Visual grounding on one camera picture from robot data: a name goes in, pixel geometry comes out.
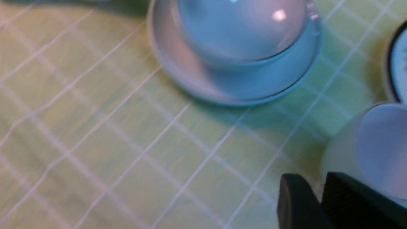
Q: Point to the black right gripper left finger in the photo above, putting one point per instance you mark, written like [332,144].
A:
[298,207]

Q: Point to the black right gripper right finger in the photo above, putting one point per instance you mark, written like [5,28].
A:
[350,204]

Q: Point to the plain white cup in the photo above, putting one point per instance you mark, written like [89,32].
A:
[372,149]

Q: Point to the plain white bowl thin rim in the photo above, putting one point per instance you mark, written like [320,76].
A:
[243,32]

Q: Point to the plain white plate thin rim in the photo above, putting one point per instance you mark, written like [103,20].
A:
[224,84]

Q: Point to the white plate with cartoon figures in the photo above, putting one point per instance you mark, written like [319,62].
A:
[394,67]

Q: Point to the light green checkered tablecloth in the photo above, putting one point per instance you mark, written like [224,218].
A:
[94,135]

